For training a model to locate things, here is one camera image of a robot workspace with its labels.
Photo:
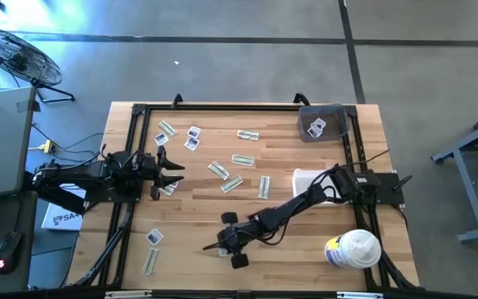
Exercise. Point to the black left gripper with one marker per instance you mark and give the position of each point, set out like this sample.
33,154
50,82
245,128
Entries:
147,168

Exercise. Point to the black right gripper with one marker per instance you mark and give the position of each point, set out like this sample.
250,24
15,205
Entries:
235,238

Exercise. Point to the grey translucent plastic bin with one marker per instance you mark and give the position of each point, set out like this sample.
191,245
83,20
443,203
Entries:
334,133

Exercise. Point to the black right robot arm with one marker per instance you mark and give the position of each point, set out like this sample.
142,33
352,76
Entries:
289,209

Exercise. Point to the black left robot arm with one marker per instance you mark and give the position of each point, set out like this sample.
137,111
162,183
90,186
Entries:
98,172

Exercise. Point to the white plastic bin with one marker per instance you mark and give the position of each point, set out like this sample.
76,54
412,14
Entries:
303,182

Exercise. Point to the white printed cardboard box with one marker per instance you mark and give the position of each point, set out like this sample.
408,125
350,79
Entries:
62,218

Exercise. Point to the black diagonal desk beam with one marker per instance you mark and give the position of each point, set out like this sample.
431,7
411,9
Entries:
56,200

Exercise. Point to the yellow power plug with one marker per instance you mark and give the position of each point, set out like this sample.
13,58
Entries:
47,146

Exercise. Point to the white wipes canister blue-yellow label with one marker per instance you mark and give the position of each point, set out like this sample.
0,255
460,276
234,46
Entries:
353,249

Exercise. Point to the black computer mouse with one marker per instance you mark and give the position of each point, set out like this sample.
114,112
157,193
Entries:
7,251

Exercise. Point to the black metal floor fan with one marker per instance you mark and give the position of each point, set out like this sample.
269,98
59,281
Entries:
15,56

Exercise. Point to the grey metal stand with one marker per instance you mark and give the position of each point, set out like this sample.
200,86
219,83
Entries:
470,187

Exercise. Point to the black frame clamp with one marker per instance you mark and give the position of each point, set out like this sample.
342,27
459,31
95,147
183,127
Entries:
177,99
301,99

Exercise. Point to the black aluminium table frame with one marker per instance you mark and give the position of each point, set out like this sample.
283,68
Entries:
239,107

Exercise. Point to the silver metal bracket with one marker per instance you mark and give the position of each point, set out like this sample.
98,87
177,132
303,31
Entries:
359,295
128,295

